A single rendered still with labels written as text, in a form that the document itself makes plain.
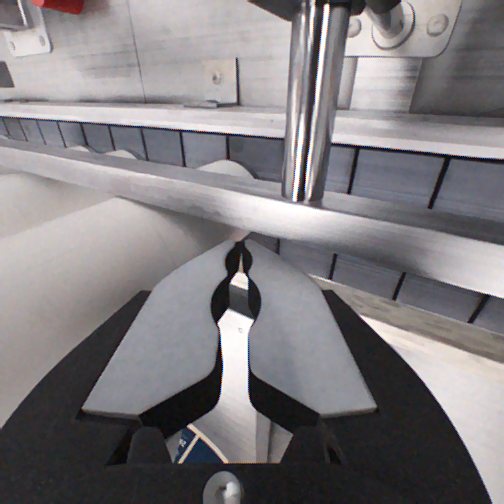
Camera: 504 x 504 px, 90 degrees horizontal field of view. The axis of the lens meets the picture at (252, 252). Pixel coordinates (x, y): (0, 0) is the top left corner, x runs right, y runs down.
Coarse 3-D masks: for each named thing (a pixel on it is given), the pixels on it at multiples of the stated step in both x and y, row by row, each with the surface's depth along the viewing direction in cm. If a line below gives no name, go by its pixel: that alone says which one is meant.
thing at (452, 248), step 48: (0, 144) 14; (144, 192) 9; (192, 192) 8; (240, 192) 7; (288, 240) 7; (336, 240) 7; (384, 240) 6; (432, 240) 5; (480, 240) 5; (480, 288) 5
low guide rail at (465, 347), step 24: (240, 264) 17; (336, 288) 15; (360, 312) 13; (384, 312) 13; (408, 312) 13; (384, 336) 13; (408, 336) 12; (432, 336) 12; (456, 336) 12; (480, 336) 12; (456, 360) 11; (480, 360) 11
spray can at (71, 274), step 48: (0, 240) 8; (48, 240) 8; (96, 240) 8; (144, 240) 9; (192, 240) 11; (240, 240) 16; (0, 288) 6; (48, 288) 7; (96, 288) 8; (144, 288) 9; (0, 336) 6; (48, 336) 7; (0, 384) 6
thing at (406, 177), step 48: (48, 144) 26; (96, 144) 22; (144, 144) 20; (192, 144) 17; (240, 144) 16; (336, 144) 16; (336, 192) 14; (384, 192) 13; (432, 192) 12; (480, 192) 11; (384, 288) 15; (432, 288) 14
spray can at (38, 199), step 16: (144, 160) 20; (0, 176) 14; (16, 176) 14; (32, 176) 15; (0, 192) 13; (16, 192) 14; (32, 192) 14; (48, 192) 15; (64, 192) 15; (80, 192) 16; (96, 192) 17; (0, 208) 13; (16, 208) 14; (32, 208) 14; (48, 208) 15; (64, 208) 15; (80, 208) 16; (0, 224) 13; (16, 224) 14; (32, 224) 14
